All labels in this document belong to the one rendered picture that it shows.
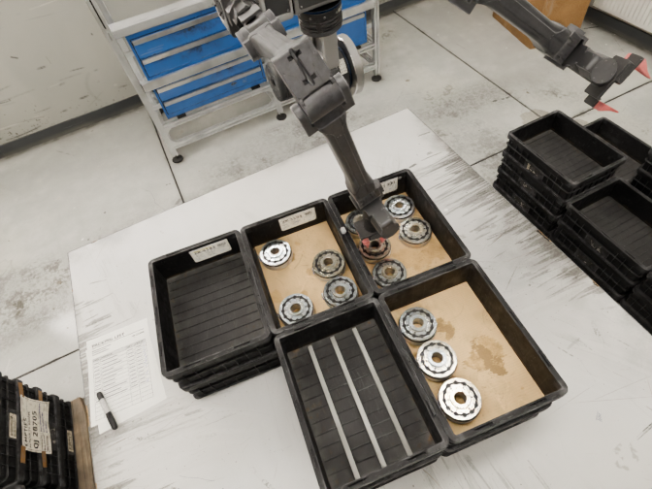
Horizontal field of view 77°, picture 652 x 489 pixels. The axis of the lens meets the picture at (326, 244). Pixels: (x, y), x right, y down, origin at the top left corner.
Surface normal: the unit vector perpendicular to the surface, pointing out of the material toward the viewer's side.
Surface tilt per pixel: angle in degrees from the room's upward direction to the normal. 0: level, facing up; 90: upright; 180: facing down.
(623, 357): 0
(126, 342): 0
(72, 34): 90
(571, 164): 0
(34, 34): 90
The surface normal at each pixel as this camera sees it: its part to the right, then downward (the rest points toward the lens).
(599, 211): -0.12, -0.57
